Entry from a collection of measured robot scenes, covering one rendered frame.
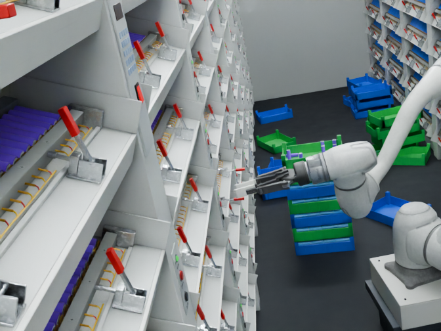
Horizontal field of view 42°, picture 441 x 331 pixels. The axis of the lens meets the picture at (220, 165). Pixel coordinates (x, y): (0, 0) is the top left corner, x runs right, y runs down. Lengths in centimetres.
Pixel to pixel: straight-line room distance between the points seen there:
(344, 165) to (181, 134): 57
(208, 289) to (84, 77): 81
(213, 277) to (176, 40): 63
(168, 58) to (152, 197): 54
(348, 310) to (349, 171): 99
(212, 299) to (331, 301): 128
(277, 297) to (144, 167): 195
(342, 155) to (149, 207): 97
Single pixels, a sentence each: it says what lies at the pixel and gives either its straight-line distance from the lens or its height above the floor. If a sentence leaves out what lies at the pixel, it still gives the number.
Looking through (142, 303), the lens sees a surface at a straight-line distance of 79.
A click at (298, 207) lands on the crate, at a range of 293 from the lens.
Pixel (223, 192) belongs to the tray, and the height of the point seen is 74.
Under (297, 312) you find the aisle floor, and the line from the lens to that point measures 266.
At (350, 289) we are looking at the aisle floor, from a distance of 276.
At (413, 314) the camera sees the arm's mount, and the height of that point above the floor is 26.
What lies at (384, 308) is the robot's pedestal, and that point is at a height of 20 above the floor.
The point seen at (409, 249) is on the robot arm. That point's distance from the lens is 216.
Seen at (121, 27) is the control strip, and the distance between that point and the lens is 87.
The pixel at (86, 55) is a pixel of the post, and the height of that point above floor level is 145.
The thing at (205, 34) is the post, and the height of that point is 125.
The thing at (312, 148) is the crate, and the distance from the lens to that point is 301.
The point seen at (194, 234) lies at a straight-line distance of 137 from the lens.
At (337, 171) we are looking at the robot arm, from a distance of 178.
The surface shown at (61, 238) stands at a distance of 57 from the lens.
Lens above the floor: 156
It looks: 21 degrees down
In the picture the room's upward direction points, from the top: 11 degrees counter-clockwise
